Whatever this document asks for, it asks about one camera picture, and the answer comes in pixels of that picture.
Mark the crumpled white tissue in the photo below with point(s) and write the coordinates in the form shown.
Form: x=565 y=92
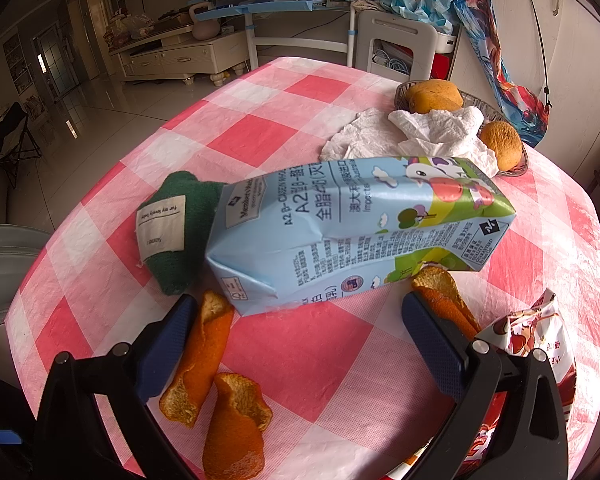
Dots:
x=430 y=130

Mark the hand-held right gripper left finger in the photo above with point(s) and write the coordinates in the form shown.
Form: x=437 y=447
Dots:
x=165 y=355

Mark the pink checked tablecloth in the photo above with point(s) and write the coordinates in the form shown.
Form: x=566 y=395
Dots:
x=280 y=125

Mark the white cupboard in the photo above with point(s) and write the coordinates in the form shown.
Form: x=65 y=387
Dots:
x=570 y=35

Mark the orange fruit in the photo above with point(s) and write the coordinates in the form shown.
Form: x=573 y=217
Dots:
x=502 y=145
x=435 y=95

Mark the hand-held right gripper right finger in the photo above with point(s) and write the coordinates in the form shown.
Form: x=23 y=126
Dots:
x=430 y=350

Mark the curled orange peel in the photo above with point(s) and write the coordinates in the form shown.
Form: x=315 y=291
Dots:
x=205 y=350
x=235 y=440
x=445 y=290

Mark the pink kettlebell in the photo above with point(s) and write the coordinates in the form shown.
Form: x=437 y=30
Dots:
x=205 y=27

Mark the green cloth pouch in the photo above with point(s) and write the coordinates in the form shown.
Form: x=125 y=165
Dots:
x=195 y=200

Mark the colourful printed bag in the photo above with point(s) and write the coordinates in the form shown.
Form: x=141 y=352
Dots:
x=510 y=85

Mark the blue study desk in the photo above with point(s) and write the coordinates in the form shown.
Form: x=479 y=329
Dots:
x=260 y=7

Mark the wicker fruit basket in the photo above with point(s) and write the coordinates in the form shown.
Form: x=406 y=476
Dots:
x=480 y=107

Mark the black folding chair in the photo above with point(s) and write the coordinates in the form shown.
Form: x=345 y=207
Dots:
x=7 y=125

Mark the blue white plastic bag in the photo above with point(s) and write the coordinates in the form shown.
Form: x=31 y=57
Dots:
x=430 y=7

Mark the light blue milk carton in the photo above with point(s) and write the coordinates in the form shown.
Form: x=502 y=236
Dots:
x=355 y=230

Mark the red snack bag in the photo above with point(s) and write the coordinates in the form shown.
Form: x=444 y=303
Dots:
x=530 y=330

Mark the grey white chair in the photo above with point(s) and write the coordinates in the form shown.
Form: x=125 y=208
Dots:
x=5 y=270

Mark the white plastic stool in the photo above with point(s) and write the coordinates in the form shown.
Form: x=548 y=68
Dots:
x=395 y=25

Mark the cream television cabinet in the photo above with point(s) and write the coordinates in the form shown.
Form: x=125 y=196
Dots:
x=180 y=57

